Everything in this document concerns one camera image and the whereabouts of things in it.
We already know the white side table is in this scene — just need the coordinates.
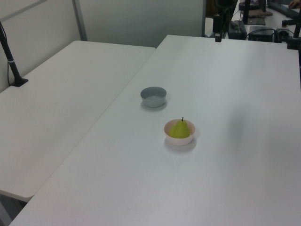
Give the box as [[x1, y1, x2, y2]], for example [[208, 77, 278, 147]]
[[0, 40, 157, 199]]

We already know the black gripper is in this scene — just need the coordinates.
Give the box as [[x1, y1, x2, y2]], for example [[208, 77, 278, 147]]
[[213, 14, 222, 43]]

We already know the black clamped stand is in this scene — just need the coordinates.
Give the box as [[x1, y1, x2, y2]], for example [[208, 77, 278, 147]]
[[281, 20, 301, 50]]

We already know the black monitor stand pole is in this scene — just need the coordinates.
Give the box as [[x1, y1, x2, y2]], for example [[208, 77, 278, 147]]
[[243, 0, 266, 25]]

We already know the grey partition frame post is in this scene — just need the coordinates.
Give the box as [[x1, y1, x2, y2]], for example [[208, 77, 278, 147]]
[[71, 0, 88, 42]]

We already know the green pear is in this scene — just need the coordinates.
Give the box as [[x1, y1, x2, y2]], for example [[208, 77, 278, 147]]
[[169, 117, 190, 139]]

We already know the black clamped camera pole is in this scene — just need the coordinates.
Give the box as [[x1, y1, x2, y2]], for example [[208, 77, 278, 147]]
[[0, 21, 29, 87]]

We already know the grey bowl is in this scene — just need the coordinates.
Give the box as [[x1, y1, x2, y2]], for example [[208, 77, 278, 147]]
[[140, 86, 167, 108]]

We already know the pink bowl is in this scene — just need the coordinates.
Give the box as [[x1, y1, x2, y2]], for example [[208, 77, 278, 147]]
[[164, 119, 196, 146]]

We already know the black equipment box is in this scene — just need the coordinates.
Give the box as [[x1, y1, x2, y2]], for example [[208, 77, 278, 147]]
[[248, 25, 276, 42]]

